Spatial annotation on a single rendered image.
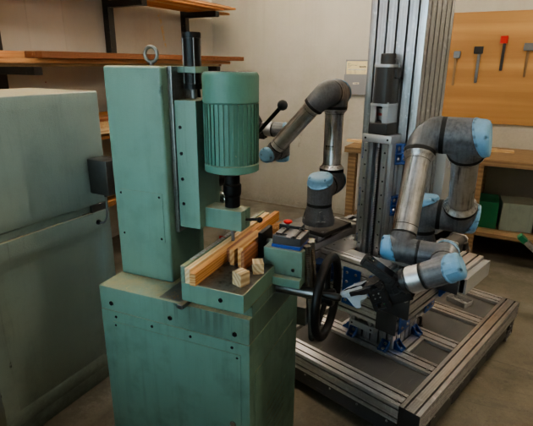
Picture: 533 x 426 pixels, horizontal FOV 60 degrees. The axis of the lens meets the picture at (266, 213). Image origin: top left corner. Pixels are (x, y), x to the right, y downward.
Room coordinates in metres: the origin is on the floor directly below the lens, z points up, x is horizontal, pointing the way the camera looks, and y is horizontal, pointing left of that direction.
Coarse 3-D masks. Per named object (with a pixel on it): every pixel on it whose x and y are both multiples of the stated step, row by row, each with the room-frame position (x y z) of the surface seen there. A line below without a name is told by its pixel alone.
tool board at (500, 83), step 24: (456, 24) 4.22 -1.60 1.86; (480, 24) 4.13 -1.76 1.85; (504, 24) 4.05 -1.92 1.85; (528, 24) 3.97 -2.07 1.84; (456, 48) 4.21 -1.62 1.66; (480, 48) 4.10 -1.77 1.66; (504, 48) 4.02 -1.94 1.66; (528, 48) 3.93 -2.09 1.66; (456, 72) 4.20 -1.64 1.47; (480, 72) 4.11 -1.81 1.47; (504, 72) 4.02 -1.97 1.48; (528, 72) 3.94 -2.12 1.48; (456, 96) 4.19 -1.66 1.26; (480, 96) 4.10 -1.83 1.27; (504, 96) 4.01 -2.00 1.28; (528, 96) 3.92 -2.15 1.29; (504, 120) 3.99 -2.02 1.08; (528, 120) 3.91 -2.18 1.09
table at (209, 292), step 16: (224, 272) 1.33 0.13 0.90; (272, 272) 1.38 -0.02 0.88; (192, 288) 1.24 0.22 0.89; (208, 288) 1.22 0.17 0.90; (224, 288) 1.22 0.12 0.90; (240, 288) 1.22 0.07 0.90; (256, 288) 1.26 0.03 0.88; (208, 304) 1.22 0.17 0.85; (224, 304) 1.20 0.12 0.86; (240, 304) 1.18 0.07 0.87
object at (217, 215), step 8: (208, 208) 1.48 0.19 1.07; (216, 208) 1.47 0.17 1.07; (224, 208) 1.47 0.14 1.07; (232, 208) 1.47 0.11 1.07; (240, 208) 1.47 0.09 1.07; (248, 208) 1.48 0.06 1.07; (208, 216) 1.48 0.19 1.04; (216, 216) 1.46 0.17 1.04; (224, 216) 1.45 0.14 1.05; (232, 216) 1.44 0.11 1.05; (240, 216) 1.43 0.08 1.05; (248, 216) 1.48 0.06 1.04; (208, 224) 1.48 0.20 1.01; (216, 224) 1.46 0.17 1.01; (224, 224) 1.45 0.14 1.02; (232, 224) 1.44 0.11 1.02; (240, 224) 1.43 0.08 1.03; (248, 224) 1.47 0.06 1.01
